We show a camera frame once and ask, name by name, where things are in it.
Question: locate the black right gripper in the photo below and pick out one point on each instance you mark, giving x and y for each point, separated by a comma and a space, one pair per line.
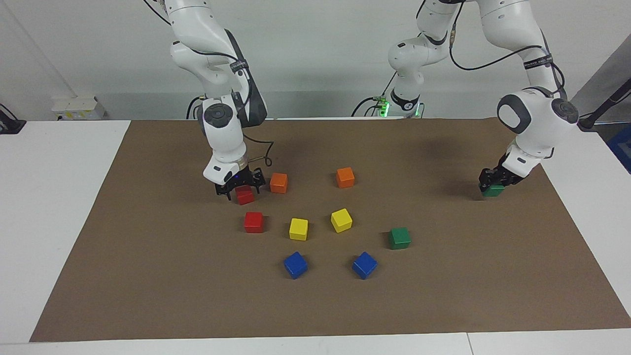
244, 178

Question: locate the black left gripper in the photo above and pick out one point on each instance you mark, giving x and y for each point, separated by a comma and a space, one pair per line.
508, 170

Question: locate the red wooden block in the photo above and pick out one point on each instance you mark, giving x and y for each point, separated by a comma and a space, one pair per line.
254, 222
245, 197

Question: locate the green wooden block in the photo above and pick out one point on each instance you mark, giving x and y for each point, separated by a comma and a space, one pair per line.
493, 191
400, 238

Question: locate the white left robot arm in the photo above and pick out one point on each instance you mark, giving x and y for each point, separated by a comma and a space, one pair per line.
532, 128

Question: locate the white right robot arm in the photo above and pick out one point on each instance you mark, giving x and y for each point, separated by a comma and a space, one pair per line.
224, 143

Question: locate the orange wooden block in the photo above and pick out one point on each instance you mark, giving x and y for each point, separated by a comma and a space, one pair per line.
345, 177
278, 182

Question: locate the yellow wooden block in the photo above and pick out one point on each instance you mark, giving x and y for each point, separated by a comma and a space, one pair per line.
298, 229
341, 220

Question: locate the blue wooden block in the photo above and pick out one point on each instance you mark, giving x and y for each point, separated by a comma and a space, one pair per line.
295, 265
365, 265

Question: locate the black stand pole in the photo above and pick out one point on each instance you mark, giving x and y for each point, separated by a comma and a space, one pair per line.
586, 123

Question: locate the brown table mat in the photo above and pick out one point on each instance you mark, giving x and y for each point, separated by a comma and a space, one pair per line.
197, 296

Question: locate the blue box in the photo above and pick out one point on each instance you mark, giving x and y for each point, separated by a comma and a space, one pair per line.
622, 148

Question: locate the white power strip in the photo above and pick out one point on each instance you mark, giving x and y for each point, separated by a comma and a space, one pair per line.
79, 106

